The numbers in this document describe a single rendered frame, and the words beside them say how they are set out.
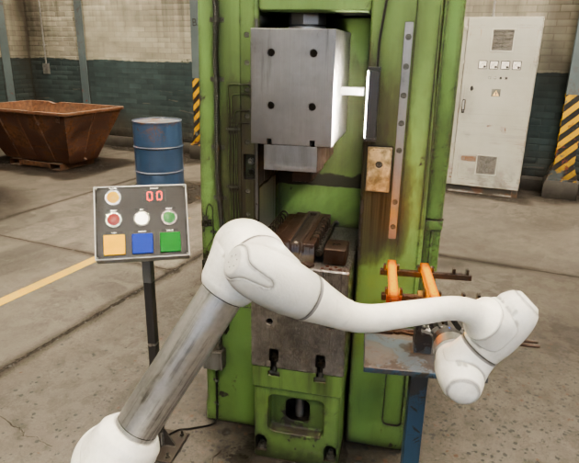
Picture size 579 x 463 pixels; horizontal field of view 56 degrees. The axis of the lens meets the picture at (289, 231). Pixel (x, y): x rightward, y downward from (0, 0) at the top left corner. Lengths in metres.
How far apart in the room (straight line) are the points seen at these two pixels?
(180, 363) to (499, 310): 0.71
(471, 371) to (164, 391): 0.68
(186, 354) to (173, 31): 8.44
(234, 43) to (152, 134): 4.37
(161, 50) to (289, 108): 7.68
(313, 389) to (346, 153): 1.02
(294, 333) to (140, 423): 1.01
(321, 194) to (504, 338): 1.41
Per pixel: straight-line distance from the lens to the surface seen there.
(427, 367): 1.92
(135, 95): 10.00
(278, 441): 2.51
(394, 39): 2.08
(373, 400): 2.53
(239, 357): 2.56
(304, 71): 1.98
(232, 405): 2.71
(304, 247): 2.10
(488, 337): 1.31
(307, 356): 2.23
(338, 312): 1.12
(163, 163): 6.53
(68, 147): 8.22
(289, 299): 1.05
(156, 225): 2.10
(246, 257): 1.02
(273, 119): 2.01
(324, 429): 2.42
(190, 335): 1.22
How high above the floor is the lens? 1.70
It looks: 18 degrees down
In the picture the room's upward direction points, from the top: 1 degrees clockwise
